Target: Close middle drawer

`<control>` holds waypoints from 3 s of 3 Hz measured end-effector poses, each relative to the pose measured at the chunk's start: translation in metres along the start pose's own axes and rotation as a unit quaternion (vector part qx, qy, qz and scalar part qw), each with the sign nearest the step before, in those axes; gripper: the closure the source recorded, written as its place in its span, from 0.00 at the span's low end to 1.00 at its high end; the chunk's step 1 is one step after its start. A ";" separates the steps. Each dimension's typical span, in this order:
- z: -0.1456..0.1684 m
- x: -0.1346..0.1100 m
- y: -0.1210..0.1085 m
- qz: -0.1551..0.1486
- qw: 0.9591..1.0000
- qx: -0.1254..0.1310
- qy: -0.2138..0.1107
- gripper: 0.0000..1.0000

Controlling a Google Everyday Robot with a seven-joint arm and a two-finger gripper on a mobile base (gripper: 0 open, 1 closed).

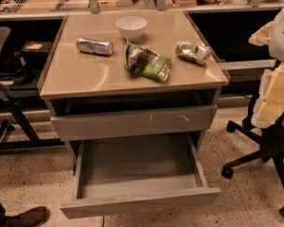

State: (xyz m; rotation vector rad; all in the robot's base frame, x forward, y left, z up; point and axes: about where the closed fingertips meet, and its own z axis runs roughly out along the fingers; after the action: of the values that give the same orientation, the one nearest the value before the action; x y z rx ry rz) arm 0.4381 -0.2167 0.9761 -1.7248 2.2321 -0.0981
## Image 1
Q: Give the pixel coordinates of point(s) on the brown shoe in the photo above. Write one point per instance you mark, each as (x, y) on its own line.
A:
(34, 217)

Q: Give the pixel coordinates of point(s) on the white ceramic bowl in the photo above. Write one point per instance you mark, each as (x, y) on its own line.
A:
(131, 27)

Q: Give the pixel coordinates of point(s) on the silver soda can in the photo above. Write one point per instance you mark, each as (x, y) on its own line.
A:
(93, 46)

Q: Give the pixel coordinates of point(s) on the grey drawer cabinet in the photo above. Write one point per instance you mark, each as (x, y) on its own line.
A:
(76, 82)

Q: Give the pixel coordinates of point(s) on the black box with label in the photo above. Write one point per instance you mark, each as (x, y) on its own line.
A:
(36, 53)

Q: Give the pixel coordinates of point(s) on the grey drawer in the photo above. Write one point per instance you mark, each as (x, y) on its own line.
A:
(137, 174)
(131, 123)

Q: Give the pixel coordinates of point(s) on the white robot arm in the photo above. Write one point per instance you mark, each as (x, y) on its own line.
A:
(270, 104)

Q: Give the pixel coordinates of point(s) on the black office chair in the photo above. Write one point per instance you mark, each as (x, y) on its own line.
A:
(271, 145)

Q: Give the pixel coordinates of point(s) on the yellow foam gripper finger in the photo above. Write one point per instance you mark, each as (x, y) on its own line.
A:
(270, 105)

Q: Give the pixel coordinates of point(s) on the grey top drawer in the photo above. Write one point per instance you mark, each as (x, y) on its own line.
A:
(131, 123)

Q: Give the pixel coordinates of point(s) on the green chip bag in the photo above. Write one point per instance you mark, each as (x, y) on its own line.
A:
(143, 62)

